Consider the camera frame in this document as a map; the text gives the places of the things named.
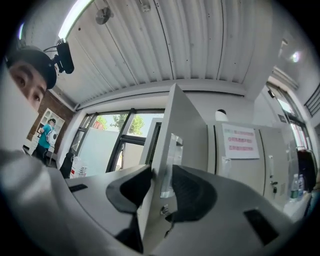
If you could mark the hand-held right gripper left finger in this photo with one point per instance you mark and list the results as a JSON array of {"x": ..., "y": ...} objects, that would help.
[{"x": 130, "y": 192}]

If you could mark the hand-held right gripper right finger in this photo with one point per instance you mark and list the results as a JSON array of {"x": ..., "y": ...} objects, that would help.
[{"x": 192, "y": 195}]

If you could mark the grey metal locker door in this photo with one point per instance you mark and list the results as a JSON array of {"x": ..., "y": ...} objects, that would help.
[{"x": 180, "y": 120}]

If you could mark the grey metal locker cabinet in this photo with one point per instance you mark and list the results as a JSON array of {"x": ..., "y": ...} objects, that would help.
[{"x": 250, "y": 175}]

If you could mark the black framed window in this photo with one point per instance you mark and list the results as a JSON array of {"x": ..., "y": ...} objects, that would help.
[{"x": 125, "y": 140}]

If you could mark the white box with red print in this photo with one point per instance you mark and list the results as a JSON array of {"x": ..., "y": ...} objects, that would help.
[{"x": 79, "y": 168}]

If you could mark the black bag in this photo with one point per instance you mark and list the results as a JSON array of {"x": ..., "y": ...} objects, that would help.
[{"x": 67, "y": 166}]

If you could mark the white paper notice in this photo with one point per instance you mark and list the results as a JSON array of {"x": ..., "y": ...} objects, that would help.
[{"x": 240, "y": 141}]

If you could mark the key in cabinet lock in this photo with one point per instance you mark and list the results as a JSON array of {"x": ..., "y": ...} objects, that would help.
[{"x": 274, "y": 188}]

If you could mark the white rounded device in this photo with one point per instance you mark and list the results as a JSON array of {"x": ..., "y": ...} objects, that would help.
[{"x": 221, "y": 115}]

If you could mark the white display shelf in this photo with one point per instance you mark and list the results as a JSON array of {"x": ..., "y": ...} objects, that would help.
[{"x": 58, "y": 125}]

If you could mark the clear plastic water bottle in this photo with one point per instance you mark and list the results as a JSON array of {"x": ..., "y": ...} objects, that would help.
[
  {"x": 301, "y": 185},
  {"x": 294, "y": 187}
]

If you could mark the dark hanging clothing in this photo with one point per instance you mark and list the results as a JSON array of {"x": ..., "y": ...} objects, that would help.
[{"x": 306, "y": 170}]

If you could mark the person's face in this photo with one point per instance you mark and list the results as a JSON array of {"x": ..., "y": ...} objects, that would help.
[{"x": 30, "y": 85}]

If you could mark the round metal ceiling fixture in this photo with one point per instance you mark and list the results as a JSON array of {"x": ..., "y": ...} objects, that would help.
[{"x": 103, "y": 15}]

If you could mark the long ceiling tube lamp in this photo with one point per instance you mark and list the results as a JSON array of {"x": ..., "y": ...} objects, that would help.
[{"x": 72, "y": 18}]

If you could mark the black head camera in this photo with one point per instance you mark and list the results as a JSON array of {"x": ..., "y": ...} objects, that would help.
[{"x": 65, "y": 57}]

